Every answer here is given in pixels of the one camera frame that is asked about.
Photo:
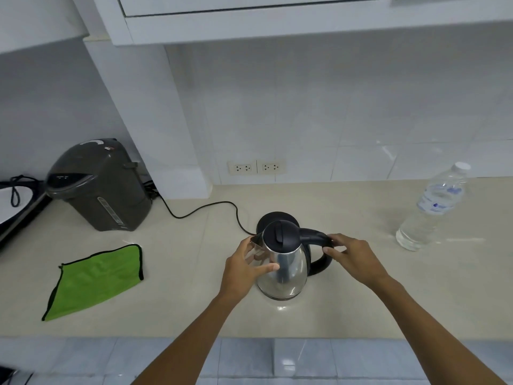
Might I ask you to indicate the green microfiber cloth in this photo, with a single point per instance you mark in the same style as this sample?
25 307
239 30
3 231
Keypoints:
96 278

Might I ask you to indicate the person's left hand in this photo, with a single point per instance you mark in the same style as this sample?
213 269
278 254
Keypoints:
238 276

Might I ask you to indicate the black round kettle base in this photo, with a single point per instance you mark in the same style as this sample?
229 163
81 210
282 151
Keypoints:
269 217

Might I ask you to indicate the black rimmed white appliance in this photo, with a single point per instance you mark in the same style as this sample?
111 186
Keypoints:
20 214

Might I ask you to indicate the person's left forearm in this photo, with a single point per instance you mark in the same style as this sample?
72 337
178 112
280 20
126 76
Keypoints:
184 340

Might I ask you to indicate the white overhead cabinet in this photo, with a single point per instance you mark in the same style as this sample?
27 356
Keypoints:
280 19

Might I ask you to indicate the clear plastic water bottle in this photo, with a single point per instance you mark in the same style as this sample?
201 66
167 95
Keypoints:
431 212

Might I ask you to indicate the gray electric water boiler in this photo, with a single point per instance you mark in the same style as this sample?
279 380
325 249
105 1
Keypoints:
102 184

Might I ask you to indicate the person's left thumb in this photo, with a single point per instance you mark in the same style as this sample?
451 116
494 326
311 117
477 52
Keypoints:
266 268

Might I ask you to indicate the person's right hand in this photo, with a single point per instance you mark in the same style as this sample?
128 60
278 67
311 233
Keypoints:
360 262

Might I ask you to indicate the person's right forearm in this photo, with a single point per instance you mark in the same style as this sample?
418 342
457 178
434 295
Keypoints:
433 332

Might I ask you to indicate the person's right thumb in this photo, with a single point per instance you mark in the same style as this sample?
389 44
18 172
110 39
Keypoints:
332 253

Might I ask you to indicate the white wall socket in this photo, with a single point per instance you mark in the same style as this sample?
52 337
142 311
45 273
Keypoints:
271 167
242 168

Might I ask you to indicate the stainless steel electric kettle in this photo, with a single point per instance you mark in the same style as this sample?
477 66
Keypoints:
286 260

